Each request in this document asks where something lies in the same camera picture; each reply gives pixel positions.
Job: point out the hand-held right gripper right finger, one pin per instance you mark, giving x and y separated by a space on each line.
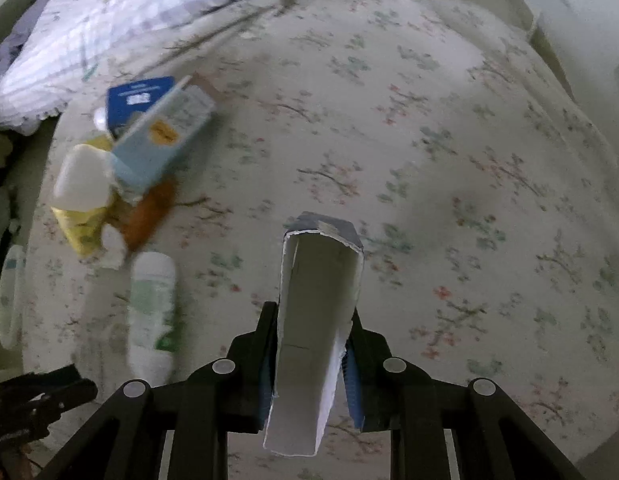
354 395

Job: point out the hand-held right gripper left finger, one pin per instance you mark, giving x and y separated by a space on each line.
264 395

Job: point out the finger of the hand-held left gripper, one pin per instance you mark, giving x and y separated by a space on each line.
64 387

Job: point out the grey-blue cardboard box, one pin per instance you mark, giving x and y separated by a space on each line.
309 335

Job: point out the white trash bin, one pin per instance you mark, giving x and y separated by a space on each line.
12 300

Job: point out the white green-label bottle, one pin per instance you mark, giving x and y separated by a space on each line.
149 310

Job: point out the yellow snack packet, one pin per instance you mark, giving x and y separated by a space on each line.
82 232

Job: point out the orange-brown wrapper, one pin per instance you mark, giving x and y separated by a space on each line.
144 215

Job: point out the light blue carton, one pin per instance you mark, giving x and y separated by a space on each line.
159 140

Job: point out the dark blue biscuit box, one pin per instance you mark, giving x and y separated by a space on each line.
134 100

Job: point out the floral bed sheet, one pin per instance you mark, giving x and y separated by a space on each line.
389 160

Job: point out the checked quilt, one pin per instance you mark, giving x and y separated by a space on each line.
114 20

